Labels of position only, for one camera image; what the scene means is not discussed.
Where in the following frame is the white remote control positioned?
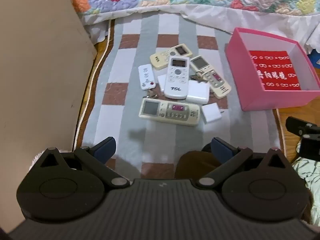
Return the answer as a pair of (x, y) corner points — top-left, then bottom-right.
(164, 56), (192, 100)

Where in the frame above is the cream remote with narrow pink panel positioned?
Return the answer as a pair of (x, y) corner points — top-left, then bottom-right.
(190, 55), (232, 99)

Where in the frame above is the bunch of metal keys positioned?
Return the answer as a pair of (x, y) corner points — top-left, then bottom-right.
(142, 90), (160, 99)

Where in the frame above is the white fluffy cloth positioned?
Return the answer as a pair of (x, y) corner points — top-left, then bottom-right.
(29, 149), (73, 170)

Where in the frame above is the grey brown checkered mat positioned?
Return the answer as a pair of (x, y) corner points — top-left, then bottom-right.
(72, 12), (288, 180)

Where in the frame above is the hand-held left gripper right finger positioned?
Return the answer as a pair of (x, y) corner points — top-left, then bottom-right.
(195, 137), (292, 190)

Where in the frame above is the red printed card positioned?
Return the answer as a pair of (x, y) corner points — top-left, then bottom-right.
(249, 50), (302, 88)

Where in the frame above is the white power bank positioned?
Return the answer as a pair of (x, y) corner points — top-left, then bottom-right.
(185, 79), (210, 105)

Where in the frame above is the cream remote with small screen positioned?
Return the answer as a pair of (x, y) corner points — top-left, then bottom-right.
(149, 44), (194, 70)

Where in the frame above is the pink cardboard box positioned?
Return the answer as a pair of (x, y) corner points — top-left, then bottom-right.
(225, 27), (320, 112)

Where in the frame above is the pale green patterned cloth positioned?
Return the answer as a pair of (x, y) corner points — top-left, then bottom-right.
(292, 155), (320, 225)

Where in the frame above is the white bed skirt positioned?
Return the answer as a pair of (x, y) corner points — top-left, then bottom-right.
(84, 4), (320, 53)

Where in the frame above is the beige cabinet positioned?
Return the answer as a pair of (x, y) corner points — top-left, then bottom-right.
(0, 0), (98, 230)

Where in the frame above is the white plug adapter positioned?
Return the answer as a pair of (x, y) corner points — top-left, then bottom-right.
(201, 103), (222, 124)

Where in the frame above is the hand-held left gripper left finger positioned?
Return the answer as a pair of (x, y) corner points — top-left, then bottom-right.
(37, 137), (130, 188)

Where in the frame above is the small white remote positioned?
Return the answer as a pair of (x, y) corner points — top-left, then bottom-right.
(138, 64), (157, 91)

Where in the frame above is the cream remote with wide pink panel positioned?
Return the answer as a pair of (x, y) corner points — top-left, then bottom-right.
(139, 98), (201, 127)

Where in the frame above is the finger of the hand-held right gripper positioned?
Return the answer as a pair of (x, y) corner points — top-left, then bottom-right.
(299, 136), (320, 161)
(286, 116), (320, 137)

